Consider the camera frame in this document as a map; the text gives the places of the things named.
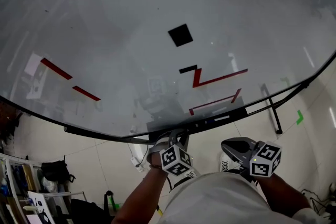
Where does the pale rectangular panel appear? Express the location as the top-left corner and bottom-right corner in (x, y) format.
(25, 214), (44, 224)

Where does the red tape angle shape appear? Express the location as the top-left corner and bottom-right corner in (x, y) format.
(192, 68), (249, 88)

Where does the white metal rail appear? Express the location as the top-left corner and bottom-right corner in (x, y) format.
(43, 190), (88, 202)

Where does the person's white shirt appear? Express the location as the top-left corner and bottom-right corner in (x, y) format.
(157, 172), (334, 224)

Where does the white shelf unit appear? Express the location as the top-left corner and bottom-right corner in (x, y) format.
(0, 152), (57, 224)

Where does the black office chair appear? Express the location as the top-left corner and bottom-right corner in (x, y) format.
(70, 190), (118, 224)

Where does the white power strip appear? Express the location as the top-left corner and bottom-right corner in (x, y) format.
(130, 156), (145, 173)
(127, 142), (151, 168)

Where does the black cable bundle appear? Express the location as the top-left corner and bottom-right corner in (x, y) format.
(300, 182), (336, 224)

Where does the red tape bracket shape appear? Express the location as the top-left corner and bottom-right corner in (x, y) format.
(188, 88), (242, 116)

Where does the person's white shoe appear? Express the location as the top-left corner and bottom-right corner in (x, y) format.
(218, 152), (241, 173)
(167, 168), (202, 194)

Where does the person's left forearm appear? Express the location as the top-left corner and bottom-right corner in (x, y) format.
(111, 164), (170, 224)

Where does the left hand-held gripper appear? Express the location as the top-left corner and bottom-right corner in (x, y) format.
(146, 130), (194, 184)

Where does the white plastic bag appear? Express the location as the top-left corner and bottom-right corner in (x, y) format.
(41, 177), (58, 194)

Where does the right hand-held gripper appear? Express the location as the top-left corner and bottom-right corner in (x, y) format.
(222, 137), (282, 178)

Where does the black backpack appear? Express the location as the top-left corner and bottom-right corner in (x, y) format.
(40, 156), (76, 184)

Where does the person's left white shoe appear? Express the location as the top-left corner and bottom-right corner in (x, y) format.
(167, 168), (202, 194)

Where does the white paper sheet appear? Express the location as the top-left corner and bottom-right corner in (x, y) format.
(27, 190), (56, 224)

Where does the person's right white shoe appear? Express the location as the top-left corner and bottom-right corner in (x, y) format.
(218, 152), (241, 173)

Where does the person's right forearm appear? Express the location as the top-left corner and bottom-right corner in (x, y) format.
(256, 173), (313, 218)

